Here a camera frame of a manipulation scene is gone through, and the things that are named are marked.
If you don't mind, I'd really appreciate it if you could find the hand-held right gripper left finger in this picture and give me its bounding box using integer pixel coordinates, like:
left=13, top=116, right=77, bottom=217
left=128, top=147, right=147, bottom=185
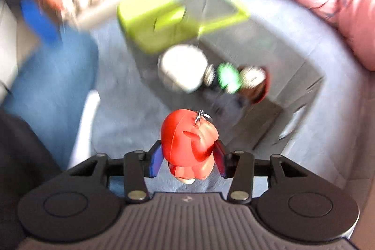
left=67, top=141, right=163, bottom=204

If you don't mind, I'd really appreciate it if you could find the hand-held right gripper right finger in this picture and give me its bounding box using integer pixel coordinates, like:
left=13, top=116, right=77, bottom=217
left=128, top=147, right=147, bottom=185
left=213, top=141, right=295, bottom=205

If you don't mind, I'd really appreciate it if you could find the red figure keychain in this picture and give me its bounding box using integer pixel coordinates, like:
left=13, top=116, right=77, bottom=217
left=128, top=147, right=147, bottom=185
left=161, top=109, right=220, bottom=184

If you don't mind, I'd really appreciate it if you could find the grey storage box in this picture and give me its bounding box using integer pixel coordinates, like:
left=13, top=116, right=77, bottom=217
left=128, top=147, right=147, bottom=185
left=129, top=0, right=326, bottom=151

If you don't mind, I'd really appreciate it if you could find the grey-blue blanket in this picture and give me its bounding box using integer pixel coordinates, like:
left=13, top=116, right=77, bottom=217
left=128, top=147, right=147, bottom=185
left=67, top=0, right=370, bottom=198

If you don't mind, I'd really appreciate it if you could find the green round item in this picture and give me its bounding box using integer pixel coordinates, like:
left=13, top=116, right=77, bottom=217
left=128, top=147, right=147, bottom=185
left=217, top=62, right=242, bottom=94

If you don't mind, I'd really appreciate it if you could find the silver metal round item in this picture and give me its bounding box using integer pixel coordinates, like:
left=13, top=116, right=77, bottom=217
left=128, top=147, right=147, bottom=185
left=203, top=64, right=219, bottom=88

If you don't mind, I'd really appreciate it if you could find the red round tin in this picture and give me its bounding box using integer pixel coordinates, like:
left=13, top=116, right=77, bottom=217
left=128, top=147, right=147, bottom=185
left=238, top=65, right=272, bottom=104

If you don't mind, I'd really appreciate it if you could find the white round container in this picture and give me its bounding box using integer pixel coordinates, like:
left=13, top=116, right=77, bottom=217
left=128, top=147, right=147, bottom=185
left=158, top=44, right=210, bottom=93

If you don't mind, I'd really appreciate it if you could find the person's leg in blue jeans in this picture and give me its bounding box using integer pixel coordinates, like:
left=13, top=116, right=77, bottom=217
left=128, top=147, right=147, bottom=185
left=2, top=27, right=99, bottom=172

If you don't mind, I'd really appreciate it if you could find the dark cloth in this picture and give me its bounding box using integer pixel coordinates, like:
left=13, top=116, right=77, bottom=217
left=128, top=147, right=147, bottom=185
left=0, top=108, right=64, bottom=250

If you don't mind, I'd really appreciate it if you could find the lime green plastic container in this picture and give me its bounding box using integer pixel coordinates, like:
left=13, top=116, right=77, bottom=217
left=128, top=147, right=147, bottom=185
left=116, top=0, right=251, bottom=55

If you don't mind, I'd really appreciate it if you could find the blue blurred object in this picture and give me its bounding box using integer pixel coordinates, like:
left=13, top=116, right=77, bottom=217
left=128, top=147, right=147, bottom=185
left=19, top=0, right=61, bottom=47

